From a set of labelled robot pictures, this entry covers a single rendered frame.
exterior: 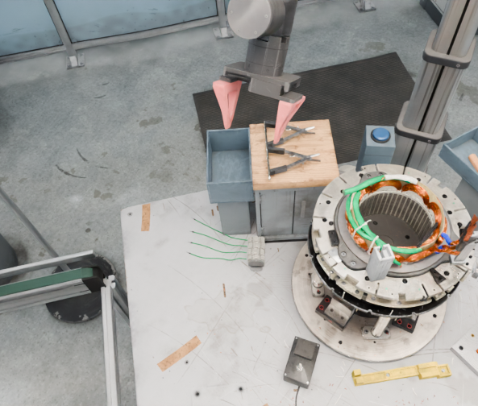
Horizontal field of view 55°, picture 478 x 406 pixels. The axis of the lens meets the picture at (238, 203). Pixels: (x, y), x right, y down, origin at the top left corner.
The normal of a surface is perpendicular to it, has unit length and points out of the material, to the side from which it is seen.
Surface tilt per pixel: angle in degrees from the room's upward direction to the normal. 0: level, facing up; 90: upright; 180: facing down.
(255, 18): 59
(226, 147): 90
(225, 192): 90
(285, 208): 90
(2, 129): 0
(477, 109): 0
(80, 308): 0
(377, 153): 90
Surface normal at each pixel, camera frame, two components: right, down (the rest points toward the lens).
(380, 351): -0.07, -0.56
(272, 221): 0.03, 0.83
